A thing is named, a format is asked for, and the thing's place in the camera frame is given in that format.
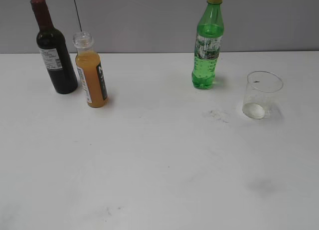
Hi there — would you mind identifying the orange juice bottle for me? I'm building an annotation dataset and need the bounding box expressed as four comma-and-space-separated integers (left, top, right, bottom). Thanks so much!
73, 31, 108, 108

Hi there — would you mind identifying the dark red wine bottle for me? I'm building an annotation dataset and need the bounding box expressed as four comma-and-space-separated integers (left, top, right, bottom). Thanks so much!
30, 0, 78, 94

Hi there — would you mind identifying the green soda bottle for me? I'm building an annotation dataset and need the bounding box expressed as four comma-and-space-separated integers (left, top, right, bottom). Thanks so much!
192, 0, 224, 89

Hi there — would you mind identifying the transparent plastic cup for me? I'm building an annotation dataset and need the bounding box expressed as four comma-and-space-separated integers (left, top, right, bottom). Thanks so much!
242, 71, 284, 120

